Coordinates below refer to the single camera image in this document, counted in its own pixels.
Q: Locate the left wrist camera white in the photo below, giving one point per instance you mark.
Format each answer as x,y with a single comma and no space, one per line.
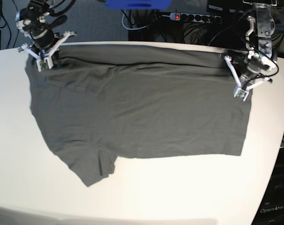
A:
240,93

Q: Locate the blue plastic box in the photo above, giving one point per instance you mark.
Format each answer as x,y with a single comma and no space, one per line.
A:
138,4

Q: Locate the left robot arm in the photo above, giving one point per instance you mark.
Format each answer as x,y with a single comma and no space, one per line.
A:
258,38

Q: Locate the grey T-shirt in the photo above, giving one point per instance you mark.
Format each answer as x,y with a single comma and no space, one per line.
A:
100,102

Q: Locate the black OpenArm base box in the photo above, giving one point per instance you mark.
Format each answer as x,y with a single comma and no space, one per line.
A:
271,209

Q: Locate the left gripper body white rail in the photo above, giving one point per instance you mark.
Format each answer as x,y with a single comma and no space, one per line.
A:
248,70

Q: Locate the right gripper body white rail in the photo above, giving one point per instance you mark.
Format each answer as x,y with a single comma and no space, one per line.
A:
45,46

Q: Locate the white power strip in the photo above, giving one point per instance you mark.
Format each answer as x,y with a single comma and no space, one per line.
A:
198,18

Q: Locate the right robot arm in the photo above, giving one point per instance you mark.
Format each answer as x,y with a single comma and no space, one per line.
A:
37,22

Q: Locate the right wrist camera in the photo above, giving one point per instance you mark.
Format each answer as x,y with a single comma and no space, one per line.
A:
44,64

